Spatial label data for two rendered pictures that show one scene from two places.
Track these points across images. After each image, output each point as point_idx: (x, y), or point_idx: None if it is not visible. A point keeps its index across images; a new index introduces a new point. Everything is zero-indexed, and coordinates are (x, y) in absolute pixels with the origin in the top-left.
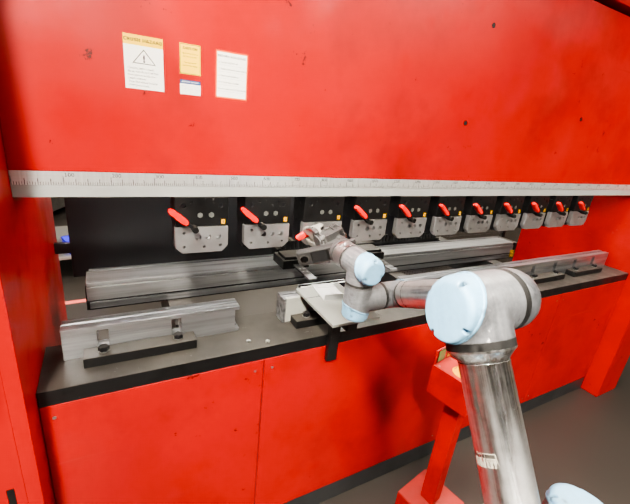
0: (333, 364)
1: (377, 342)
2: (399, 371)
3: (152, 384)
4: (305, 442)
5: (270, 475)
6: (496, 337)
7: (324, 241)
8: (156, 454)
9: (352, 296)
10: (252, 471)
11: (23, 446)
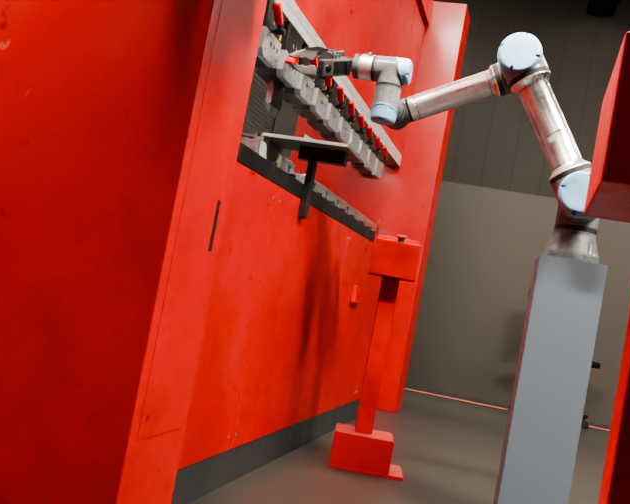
0: (299, 230)
1: (317, 221)
2: (318, 276)
3: (238, 162)
4: (270, 341)
5: (249, 379)
6: (546, 64)
7: (337, 57)
8: (217, 272)
9: (392, 94)
10: (244, 361)
11: (236, 147)
